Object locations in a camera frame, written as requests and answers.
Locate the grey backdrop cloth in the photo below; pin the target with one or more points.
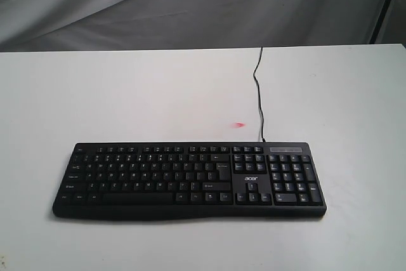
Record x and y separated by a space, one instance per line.
83 25

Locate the black acer keyboard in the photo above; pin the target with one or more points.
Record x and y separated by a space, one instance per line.
182 180

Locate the red mark sticker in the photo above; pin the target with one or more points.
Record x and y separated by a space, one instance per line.
238 125

